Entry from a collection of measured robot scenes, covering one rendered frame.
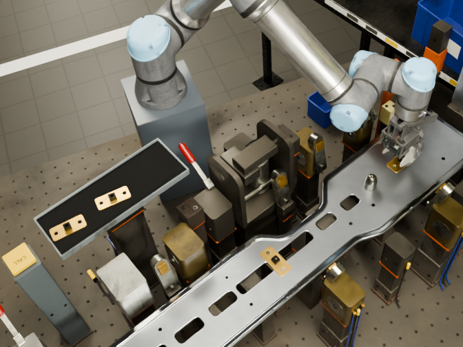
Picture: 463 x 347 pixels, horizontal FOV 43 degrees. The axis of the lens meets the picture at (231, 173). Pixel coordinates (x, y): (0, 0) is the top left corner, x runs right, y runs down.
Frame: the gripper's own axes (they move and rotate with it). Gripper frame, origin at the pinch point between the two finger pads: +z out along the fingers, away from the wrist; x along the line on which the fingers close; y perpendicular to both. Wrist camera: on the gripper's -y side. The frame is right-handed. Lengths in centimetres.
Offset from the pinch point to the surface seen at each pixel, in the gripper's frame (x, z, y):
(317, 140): -15.4, -7.9, 17.8
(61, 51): -226, 103, 17
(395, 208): 9.5, 2.0, 13.0
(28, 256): -32, -15, 94
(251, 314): 7, 2, 60
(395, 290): 20.1, 25.2, 20.2
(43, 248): -65, 32, 90
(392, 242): 15.2, 2.9, 20.5
